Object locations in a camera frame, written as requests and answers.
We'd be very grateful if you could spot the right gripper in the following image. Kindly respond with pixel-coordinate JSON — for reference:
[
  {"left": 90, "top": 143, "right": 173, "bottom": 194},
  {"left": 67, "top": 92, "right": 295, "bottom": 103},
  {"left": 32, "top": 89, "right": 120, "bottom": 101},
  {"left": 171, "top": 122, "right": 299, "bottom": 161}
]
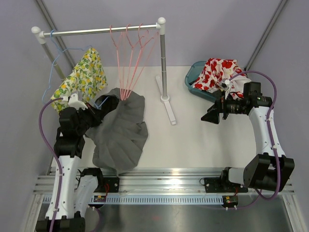
[{"left": 201, "top": 91, "right": 246, "bottom": 125}]

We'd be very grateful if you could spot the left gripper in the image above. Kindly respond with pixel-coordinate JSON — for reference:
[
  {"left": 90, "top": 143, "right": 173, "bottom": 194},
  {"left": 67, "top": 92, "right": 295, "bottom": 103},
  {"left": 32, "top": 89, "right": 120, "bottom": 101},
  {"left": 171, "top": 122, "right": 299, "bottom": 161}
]
[{"left": 76, "top": 102, "right": 106, "bottom": 135}]

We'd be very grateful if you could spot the grey garment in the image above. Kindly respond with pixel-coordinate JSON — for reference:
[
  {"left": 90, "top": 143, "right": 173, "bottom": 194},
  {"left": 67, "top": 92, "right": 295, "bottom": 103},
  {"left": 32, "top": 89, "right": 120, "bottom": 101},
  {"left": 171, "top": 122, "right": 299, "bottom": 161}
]
[{"left": 86, "top": 88, "right": 148, "bottom": 175}]

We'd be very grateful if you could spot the red floral white garment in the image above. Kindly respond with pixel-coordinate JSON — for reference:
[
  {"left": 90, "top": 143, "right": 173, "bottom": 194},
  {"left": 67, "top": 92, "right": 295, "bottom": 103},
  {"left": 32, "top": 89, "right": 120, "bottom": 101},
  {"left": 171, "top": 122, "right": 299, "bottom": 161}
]
[{"left": 192, "top": 58, "right": 251, "bottom": 99}]

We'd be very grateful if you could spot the pink hanger of dotted skirt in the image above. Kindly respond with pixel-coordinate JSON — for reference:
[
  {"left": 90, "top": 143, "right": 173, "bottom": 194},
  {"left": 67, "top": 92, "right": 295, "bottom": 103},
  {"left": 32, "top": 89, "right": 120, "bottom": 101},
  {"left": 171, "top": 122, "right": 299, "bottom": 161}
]
[{"left": 110, "top": 25, "right": 124, "bottom": 101}]

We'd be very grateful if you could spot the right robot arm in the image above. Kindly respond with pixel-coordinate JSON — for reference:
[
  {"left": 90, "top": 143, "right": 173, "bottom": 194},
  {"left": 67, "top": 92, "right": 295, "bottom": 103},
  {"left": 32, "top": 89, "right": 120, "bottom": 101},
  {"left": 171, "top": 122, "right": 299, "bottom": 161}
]
[{"left": 201, "top": 82, "right": 295, "bottom": 192}]

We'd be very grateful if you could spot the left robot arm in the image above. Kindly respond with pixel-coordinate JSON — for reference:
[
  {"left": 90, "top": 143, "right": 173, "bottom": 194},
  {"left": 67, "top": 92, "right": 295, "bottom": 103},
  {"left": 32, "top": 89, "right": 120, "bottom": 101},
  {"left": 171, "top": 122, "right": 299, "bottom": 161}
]
[{"left": 35, "top": 106, "right": 105, "bottom": 232}]

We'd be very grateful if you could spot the lemon print garment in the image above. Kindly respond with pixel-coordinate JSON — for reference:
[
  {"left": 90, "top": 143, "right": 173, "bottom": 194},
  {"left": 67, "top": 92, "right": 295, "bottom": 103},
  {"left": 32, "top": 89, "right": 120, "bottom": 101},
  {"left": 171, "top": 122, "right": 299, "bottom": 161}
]
[{"left": 51, "top": 47, "right": 108, "bottom": 113}]

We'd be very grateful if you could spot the teal plastic bin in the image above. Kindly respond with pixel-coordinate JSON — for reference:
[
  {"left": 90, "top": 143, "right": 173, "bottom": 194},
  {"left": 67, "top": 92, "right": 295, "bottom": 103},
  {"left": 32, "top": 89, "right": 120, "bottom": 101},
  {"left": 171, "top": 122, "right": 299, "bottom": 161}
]
[{"left": 184, "top": 61, "right": 221, "bottom": 102}]

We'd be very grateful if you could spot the metal clothes rack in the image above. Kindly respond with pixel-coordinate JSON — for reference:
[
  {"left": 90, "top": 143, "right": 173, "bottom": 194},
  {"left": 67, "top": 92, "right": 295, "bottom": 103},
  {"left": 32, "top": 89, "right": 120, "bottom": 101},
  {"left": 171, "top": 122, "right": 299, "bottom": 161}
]
[{"left": 31, "top": 17, "right": 176, "bottom": 125}]

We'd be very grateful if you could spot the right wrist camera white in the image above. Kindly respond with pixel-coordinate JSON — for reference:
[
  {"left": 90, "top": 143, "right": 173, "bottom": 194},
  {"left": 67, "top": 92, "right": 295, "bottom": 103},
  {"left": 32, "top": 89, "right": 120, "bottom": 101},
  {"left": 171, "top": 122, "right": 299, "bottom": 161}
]
[{"left": 218, "top": 79, "right": 233, "bottom": 99}]

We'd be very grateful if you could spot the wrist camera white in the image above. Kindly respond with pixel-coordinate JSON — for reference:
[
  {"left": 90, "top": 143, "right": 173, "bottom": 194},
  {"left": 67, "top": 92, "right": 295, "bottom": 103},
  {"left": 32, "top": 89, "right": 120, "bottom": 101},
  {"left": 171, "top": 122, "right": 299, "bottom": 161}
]
[
  {"left": 62, "top": 93, "right": 88, "bottom": 110},
  {"left": 218, "top": 79, "right": 233, "bottom": 99}
]

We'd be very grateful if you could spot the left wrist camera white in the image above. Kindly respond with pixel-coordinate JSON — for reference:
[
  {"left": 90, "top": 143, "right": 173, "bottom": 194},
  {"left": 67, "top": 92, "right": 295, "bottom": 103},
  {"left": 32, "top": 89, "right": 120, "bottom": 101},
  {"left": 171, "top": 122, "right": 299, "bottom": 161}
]
[{"left": 62, "top": 93, "right": 88, "bottom": 110}]

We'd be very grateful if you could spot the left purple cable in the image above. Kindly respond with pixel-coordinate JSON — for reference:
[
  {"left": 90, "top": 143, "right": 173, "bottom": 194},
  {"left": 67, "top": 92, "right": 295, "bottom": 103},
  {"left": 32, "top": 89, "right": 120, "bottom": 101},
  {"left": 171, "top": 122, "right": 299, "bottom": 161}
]
[{"left": 39, "top": 97, "right": 104, "bottom": 232}]

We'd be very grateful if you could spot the purple cable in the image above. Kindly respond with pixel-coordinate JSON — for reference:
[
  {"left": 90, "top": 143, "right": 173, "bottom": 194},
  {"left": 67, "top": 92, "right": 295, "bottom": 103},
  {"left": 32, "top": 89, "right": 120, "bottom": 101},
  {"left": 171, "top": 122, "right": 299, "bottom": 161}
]
[
  {"left": 229, "top": 70, "right": 282, "bottom": 210},
  {"left": 39, "top": 97, "right": 104, "bottom": 232}
]

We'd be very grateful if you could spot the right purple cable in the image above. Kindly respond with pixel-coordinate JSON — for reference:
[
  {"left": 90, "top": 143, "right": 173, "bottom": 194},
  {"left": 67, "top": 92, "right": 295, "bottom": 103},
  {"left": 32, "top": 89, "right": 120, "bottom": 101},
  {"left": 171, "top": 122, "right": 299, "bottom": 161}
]
[{"left": 229, "top": 70, "right": 282, "bottom": 210}]

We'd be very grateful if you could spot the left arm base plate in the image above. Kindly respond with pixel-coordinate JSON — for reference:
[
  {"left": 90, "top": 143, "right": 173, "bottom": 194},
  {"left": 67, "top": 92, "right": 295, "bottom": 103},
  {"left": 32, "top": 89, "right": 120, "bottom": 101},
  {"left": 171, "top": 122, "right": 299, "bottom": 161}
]
[{"left": 95, "top": 177, "right": 120, "bottom": 193}]

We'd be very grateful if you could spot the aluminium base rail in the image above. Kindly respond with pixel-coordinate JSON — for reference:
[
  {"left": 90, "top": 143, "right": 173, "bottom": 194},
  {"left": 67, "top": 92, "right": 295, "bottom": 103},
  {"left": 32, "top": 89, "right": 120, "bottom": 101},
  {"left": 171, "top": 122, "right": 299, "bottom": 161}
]
[{"left": 33, "top": 168, "right": 295, "bottom": 195}]

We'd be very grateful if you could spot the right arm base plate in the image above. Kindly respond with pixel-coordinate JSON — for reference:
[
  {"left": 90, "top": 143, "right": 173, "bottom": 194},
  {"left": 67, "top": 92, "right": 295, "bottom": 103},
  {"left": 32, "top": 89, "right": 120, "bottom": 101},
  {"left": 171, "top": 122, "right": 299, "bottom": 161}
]
[{"left": 203, "top": 177, "right": 248, "bottom": 193}]

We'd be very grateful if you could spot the slotted cable duct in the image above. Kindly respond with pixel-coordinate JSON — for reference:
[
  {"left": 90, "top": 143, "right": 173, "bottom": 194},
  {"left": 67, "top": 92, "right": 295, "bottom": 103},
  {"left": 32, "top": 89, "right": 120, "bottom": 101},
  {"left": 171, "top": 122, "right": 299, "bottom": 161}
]
[{"left": 89, "top": 195, "right": 224, "bottom": 205}]

